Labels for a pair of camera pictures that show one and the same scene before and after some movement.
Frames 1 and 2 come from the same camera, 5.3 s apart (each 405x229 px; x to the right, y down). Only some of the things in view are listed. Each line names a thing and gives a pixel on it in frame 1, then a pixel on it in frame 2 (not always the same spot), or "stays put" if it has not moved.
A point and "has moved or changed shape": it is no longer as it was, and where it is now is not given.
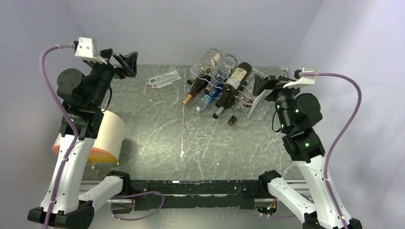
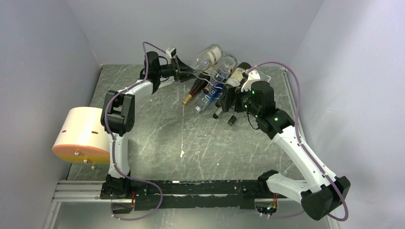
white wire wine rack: [238, 86] stays put
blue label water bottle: [209, 100] stays put
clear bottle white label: [207, 64] has moved or changed shape
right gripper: [270, 82] to [229, 94]
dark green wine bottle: [234, 84] stays put
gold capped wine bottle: [198, 85] stays put
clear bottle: [222, 71] stays put
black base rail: [212, 194] stays put
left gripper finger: [128, 62] to [183, 71]
